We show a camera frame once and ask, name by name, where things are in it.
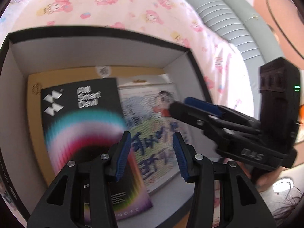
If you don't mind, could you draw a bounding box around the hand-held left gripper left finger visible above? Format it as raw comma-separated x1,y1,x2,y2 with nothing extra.
26,131,132,228

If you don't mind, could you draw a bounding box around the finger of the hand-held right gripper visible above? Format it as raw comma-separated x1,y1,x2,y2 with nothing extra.
184,96,261,130
169,101,262,148

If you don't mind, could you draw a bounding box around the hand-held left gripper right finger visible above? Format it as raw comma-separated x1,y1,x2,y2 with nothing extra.
172,132,277,228

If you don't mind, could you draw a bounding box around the black cardboard box container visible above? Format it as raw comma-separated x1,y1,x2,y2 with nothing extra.
0,30,214,228

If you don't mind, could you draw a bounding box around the person's right hand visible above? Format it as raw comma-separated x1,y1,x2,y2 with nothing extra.
251,166,283,192

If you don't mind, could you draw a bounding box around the cartoon bead art kit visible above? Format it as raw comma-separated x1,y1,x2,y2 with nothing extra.
117,75,190,194

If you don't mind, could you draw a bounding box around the black rainbow print package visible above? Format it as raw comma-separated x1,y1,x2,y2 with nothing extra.
41,77,152,221

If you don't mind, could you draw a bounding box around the small white device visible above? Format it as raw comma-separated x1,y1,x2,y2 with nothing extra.
272,177,295,194

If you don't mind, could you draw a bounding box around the peach round object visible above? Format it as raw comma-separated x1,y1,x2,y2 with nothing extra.
253,0,304,70

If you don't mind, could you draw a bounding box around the grey ribbed cushion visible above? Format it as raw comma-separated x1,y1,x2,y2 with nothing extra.
175,0,287,64

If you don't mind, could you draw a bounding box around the brown cardboard sheet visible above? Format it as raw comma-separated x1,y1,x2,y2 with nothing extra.
27,65,167,186

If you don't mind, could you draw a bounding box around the pink cartoon printed bedsheet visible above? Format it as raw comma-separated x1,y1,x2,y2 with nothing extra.
0,0,264,228

